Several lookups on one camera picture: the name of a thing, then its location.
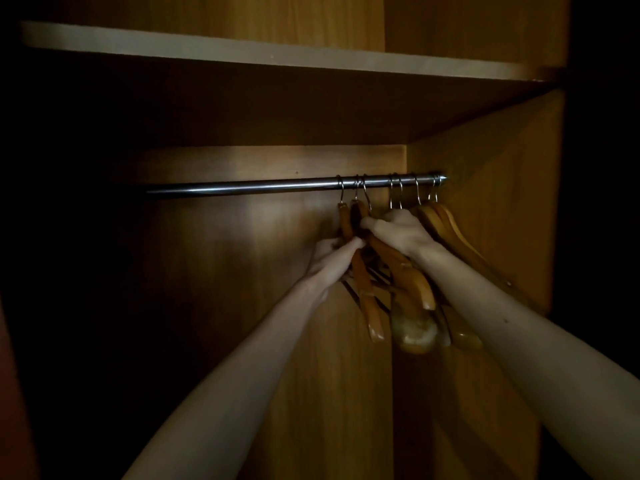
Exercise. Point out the wooden wardrobe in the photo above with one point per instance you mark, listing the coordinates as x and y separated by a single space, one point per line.
490 159

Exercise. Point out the metal clothes rod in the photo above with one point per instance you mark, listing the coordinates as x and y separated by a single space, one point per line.
250 186

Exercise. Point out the person's right forearm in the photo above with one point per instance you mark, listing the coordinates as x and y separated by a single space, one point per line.
530 354

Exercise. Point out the person's right thumb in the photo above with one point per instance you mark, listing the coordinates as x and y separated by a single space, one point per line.
372 224

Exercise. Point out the person's left fingers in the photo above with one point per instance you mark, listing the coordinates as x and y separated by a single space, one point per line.
345 249

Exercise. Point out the wooden wardrobe shelf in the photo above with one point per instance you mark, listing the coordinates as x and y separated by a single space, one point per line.
280 99

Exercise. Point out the brown wooden coat hanger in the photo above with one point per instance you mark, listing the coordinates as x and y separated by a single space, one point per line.
371 314
412 279

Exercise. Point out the person's left forearm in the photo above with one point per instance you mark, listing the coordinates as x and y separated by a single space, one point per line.
240 389

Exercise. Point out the row of wooden hangers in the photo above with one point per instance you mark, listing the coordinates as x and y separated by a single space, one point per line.
457 239

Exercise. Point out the person's left hand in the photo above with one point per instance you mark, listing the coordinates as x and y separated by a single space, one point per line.
327 264

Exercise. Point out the person's right hand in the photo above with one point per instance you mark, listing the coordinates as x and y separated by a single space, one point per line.
402 232

